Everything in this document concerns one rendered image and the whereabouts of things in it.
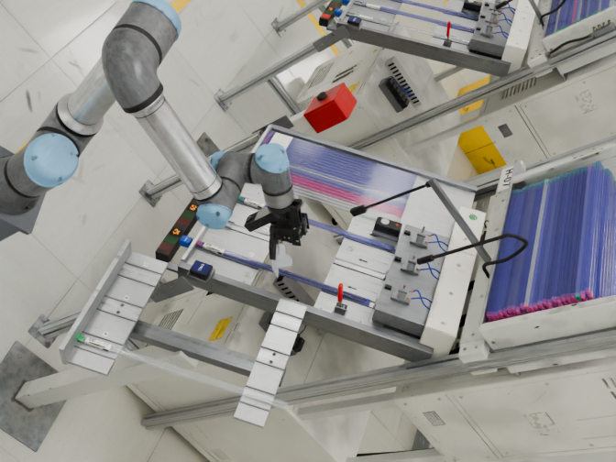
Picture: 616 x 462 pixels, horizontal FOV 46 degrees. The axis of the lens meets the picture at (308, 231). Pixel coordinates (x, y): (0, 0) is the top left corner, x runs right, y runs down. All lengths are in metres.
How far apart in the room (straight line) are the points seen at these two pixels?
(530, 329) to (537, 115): 1.52
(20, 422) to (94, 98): 1.14
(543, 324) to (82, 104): 1.17
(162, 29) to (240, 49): 2.17
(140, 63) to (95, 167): 1.40
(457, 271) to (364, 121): 1.41
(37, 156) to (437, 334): 1.05
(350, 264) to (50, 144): 0.85
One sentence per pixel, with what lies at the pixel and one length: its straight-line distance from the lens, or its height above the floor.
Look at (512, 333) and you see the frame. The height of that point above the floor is 1.46.
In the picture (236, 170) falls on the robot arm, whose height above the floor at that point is 1.07.
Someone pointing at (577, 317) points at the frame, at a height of 1.62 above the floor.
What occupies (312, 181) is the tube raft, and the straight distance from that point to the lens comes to 2.25.
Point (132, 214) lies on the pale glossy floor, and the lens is 2.88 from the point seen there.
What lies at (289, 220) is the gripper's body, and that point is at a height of 1.06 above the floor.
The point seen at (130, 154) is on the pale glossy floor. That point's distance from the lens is 2.98.
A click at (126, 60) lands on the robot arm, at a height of 1.16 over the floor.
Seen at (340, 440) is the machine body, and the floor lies 0.62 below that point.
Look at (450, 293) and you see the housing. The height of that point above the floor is 1.27.
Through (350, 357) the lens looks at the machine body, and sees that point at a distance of 2.61.
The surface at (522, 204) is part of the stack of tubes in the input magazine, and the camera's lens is 2.09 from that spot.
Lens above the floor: 2.20
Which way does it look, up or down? 38 degrees down
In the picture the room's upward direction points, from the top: 70 degrees clockwise
